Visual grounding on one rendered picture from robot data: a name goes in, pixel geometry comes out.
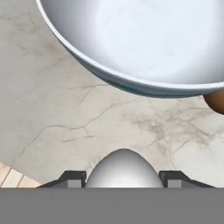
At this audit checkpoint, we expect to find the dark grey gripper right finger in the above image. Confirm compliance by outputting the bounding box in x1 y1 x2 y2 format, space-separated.
157 170 217 189

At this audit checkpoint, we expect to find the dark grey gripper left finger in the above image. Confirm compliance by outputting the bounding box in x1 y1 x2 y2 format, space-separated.
36 170 88 189

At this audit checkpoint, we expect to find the white egg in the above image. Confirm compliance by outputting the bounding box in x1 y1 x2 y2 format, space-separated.
85 148 165 189

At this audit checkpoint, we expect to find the white bowl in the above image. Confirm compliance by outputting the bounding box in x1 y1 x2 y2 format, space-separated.
35 0 224 99

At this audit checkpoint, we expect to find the brown egg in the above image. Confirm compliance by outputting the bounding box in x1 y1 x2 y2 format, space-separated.
203 89 224 115

